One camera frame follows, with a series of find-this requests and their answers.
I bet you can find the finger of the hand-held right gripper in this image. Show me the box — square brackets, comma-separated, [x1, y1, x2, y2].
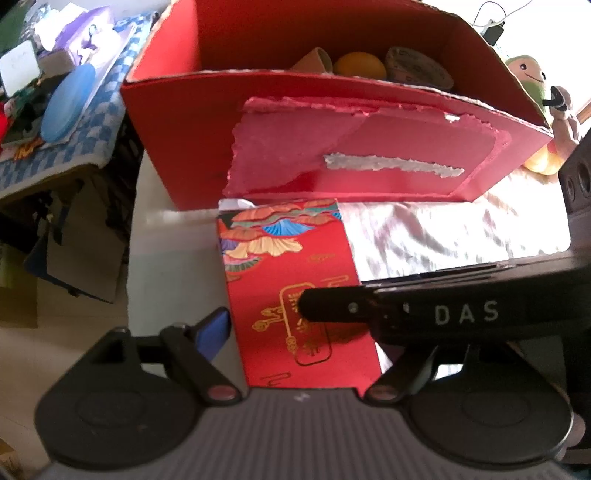
[297, 282, 385, 328]

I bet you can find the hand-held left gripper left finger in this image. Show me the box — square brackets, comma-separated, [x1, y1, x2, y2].
[90, 307, 242, 408]

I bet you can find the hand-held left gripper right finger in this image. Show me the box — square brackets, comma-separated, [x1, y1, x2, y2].
[365, 342, 519, 408]

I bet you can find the red cardboard box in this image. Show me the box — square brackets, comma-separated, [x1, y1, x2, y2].
[121, 0, 555, 210]

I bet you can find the orange fruit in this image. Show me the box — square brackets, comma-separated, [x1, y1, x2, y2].
[333, 52, 387, 79]

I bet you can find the small brown cup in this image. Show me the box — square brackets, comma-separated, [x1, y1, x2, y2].
[290, 47, 334, 75]

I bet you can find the printed paper cup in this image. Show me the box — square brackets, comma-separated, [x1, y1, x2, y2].
[385, 46, 456, 91]

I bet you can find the silver foil sheet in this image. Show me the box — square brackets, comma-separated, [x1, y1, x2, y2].
[339, 196, 570, 283]

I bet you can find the green plush toy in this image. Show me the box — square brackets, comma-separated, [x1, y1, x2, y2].
[503, 55, 579, 175]

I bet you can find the blue checked cloth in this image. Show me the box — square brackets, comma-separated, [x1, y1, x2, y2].
[0, 11, 156, 195]

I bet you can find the blue round lid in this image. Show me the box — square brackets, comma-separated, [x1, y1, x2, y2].
[41, 64, 98, 142]

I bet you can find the black charger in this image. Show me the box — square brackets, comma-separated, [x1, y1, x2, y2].
[482, 23, 507, 48]

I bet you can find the purple tissue pack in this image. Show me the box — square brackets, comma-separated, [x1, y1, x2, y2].
[52, 7, 117, 68]

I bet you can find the white flat device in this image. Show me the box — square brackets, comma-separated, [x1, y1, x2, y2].
[0, 41, 40, 96]

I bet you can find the black charger cable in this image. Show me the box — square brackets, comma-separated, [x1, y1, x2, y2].
[471, 0, 509, 29]

